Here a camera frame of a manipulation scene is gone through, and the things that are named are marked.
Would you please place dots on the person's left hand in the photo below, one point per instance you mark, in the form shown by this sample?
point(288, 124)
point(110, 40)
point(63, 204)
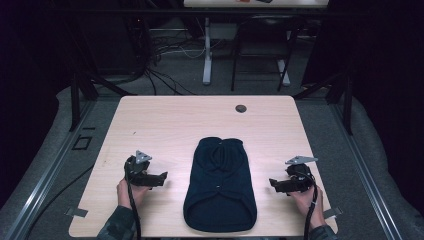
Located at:
point(126, 195)

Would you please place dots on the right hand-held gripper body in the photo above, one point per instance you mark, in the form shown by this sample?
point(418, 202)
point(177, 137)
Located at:
point(299, 173)

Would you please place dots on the white desk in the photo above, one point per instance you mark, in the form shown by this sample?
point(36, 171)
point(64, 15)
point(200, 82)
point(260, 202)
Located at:
point(207, 50)

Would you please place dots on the black chair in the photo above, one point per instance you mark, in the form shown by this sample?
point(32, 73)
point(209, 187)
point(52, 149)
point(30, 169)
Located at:
point(266, 30)

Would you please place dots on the aluminium floor rail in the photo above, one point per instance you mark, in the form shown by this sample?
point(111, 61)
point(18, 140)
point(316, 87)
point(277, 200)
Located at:
point(46, 173)
point(366, 173)

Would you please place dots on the metal table bracket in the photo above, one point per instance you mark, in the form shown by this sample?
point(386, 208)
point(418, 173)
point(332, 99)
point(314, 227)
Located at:
point(76, 212)
point(332, 212)

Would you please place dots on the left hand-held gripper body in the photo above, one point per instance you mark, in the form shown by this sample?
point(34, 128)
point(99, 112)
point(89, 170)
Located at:
point(135, 168)

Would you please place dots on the black horizontal frame bar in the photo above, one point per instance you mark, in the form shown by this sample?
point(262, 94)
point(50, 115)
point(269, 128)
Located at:
point(166, 12)

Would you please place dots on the person's right hand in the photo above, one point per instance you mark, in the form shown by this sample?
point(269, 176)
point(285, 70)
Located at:
point(305, 203)

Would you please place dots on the round grey table grommet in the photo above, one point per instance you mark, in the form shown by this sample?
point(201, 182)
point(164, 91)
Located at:
point(240, 108)

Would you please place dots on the black metal frame stand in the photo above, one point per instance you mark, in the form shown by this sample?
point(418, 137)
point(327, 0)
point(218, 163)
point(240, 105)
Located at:
point(75, 100)
point(347, 106)

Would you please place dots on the dark blue knit garment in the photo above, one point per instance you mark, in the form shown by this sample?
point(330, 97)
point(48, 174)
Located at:
point(220, 190)

